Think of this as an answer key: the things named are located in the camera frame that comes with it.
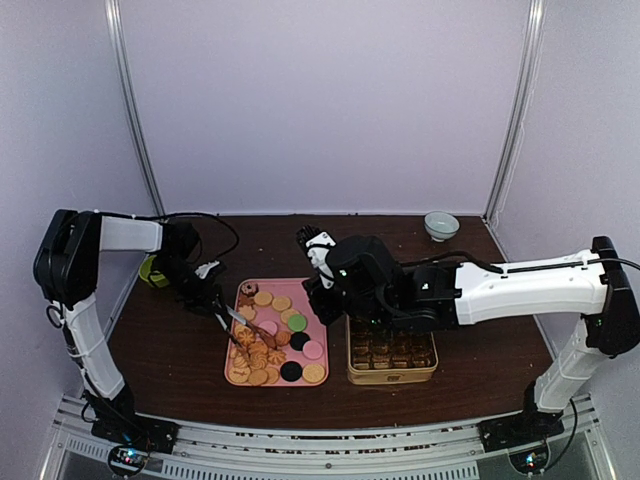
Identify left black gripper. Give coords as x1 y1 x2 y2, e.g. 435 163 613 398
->
153 256 228 317

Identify metal serving tongs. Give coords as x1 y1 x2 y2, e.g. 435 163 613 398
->
212 301 277 350

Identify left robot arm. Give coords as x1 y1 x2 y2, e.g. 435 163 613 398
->
33 209 229 444

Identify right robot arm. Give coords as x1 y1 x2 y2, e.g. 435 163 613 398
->
296 226 639 442

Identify green plastic bowl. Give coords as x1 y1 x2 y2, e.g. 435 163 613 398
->
138 255 169 289

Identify chocolate sprinkle donut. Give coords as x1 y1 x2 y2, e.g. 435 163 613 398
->
240 281 259 297

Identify green sandwich cookie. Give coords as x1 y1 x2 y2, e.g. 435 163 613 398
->
287 314 308 333

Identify beige round biscuit top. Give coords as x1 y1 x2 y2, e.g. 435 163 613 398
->
254 291 273 307

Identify beige round biscuit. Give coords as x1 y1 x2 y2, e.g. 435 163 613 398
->
271 296 292 312
254 291 273 307

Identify pink sandwich cookie lower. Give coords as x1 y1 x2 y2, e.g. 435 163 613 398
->
302 340 324 360

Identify pink sandwich cookie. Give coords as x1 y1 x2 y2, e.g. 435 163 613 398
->
259 320 278 336
302 340 324 360

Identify gold cookie tin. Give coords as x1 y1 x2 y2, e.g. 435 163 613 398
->
345 318 439 386

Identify black sandwich cookie upper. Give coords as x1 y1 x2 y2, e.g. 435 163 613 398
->
289 332 310 351

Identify black sandwich cookie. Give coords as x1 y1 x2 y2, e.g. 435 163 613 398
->
289 332 310 351
280 361 303 383

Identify pink sandwich cookie upper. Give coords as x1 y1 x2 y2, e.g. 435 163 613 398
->
259 320 278 336

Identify pink plastic tray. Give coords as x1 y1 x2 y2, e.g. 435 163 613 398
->
224 278 329 388

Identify beige round biscuit corner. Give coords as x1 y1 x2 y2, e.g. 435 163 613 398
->
302 364 326 384

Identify biscuit with pink stick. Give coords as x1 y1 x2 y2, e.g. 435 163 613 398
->
227 366 251 384

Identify black sandwich cookie lower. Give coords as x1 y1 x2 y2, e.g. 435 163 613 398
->
280 361 303 383

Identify pale ceramic bowl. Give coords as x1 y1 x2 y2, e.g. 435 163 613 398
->
424 211 460 242

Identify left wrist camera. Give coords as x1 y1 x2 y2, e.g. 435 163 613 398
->
195 260 226 280

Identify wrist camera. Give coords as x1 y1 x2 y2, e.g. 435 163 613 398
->
296 225 336 289
195 260 226 280

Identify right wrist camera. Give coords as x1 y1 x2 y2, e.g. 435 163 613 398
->
296 225 336 289

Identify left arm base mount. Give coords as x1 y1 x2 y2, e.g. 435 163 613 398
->
91 417 179 478

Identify left aluminium frame post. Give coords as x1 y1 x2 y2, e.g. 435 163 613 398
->
104 0 166 215

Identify aluminium frame post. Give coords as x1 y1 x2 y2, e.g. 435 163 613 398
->
104 0 166 215
484 0 547 226

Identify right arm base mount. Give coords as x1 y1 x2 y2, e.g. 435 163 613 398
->
477 412 564 477

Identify right aluminium frame post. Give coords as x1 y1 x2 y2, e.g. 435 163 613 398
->
484 0 547 226

